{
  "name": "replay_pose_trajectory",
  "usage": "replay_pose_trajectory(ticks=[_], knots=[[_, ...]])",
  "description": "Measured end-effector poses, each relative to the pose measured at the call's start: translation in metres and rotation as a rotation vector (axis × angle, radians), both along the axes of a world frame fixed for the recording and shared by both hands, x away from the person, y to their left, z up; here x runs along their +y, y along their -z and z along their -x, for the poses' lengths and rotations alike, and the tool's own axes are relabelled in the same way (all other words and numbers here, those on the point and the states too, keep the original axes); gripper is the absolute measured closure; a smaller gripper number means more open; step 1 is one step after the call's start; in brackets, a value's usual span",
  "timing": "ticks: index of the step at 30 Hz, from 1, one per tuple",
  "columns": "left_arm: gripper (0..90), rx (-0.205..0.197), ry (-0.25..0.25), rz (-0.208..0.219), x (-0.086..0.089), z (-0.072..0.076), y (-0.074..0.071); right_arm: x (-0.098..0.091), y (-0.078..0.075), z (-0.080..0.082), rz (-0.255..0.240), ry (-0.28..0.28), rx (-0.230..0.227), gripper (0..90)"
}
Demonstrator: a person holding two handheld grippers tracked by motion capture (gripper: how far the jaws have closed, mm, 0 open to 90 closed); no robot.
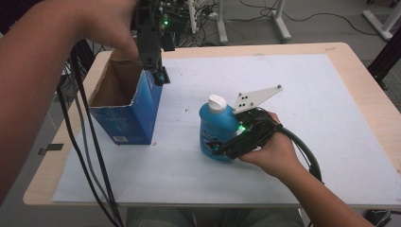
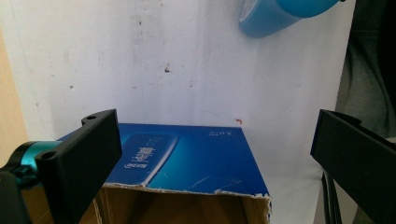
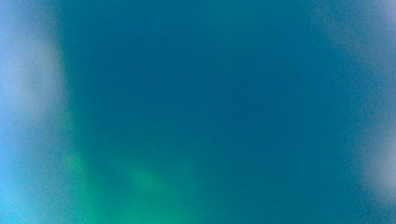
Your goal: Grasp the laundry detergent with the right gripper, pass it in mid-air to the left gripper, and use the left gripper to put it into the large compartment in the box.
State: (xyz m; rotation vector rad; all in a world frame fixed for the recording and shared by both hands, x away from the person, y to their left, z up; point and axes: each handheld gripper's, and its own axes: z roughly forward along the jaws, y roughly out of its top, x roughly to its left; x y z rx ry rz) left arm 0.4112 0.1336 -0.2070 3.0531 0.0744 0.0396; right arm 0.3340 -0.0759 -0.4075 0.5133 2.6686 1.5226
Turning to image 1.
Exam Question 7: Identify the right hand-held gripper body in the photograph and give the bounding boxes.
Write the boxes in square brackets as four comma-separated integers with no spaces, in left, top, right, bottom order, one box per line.
[221,84,284,160]

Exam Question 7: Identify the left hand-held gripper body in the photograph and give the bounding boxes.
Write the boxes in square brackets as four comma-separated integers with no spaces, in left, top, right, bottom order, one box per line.
[131,0,190,74]

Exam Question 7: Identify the blue cardboard box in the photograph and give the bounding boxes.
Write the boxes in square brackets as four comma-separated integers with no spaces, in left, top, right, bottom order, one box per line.
[88,50,165,146]

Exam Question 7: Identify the person's right hand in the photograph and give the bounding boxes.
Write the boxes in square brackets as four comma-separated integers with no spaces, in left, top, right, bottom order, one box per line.
[237,112,305,182]

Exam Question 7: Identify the person's left hand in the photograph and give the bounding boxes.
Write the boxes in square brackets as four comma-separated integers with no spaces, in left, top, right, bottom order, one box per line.
[75,0,140,61]

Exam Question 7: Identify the white mat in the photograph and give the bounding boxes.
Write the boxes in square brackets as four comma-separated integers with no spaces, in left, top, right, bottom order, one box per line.
[51,53,401,205]

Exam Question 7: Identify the person's grey pants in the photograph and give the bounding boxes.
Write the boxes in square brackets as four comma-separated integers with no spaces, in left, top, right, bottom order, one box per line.
[126,206,305,227]

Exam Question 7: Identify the white desk leg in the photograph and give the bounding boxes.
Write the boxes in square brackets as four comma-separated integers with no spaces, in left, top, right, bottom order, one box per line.
[216,0,230,45]
[362,0,401,43]
[272,0,293,44]

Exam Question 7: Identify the black tape strip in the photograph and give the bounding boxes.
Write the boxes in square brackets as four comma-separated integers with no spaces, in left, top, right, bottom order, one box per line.
[38,143,65,156]

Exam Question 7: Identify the wooden table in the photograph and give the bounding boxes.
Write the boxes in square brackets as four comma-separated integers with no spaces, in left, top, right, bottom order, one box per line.
[22,42,401,210]

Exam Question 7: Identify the black device on floor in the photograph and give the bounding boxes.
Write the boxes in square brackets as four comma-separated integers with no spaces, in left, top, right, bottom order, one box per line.
[363,209,393,227]

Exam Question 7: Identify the black metal stand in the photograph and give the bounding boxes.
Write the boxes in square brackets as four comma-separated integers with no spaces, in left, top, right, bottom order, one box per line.
[367,26,401,92]

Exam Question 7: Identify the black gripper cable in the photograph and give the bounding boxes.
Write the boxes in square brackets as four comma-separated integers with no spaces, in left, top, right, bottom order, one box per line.
[69,44,125,227]
[56,84,119,227]

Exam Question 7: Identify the black floor cable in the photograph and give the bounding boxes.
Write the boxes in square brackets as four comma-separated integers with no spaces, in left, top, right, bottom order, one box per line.
[239,0,372,37]

